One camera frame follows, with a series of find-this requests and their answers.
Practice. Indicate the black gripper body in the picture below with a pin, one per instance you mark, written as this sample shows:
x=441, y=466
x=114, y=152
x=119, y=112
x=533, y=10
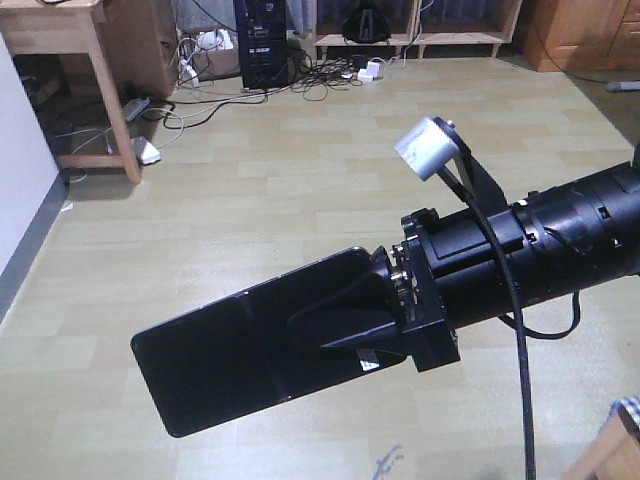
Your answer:
x=453, y=280

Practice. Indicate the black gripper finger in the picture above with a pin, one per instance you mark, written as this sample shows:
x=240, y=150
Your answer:
x=363, y=314
x=381, y=265

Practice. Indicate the black smartphone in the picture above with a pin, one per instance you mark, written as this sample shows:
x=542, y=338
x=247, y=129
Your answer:
x=235, y=356

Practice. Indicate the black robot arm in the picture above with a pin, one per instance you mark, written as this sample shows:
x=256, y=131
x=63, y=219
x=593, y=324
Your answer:
x=564, y=239

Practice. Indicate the white power adapters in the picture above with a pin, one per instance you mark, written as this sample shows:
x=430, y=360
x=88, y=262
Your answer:
x=370, y=72

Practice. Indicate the black white checkered duvet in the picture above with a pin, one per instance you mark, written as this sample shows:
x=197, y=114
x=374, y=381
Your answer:
x=628, y=410

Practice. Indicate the low wooden shelf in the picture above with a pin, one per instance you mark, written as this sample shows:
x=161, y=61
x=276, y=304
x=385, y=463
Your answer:
x=402, y=25

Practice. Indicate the white power strip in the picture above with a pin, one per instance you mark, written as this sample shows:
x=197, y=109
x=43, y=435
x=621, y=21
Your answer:
x=146, y=153

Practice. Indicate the wooden cabinet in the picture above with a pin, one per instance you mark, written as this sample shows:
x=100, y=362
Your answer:
x=580, y=35

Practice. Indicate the black computer tower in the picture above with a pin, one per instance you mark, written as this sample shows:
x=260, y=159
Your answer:
x=261, y=30

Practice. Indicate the wooden side table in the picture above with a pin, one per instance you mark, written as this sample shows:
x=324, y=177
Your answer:
x=108, y=47

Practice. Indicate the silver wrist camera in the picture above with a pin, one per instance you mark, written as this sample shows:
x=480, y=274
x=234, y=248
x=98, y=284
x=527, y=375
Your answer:
x=426, y=147

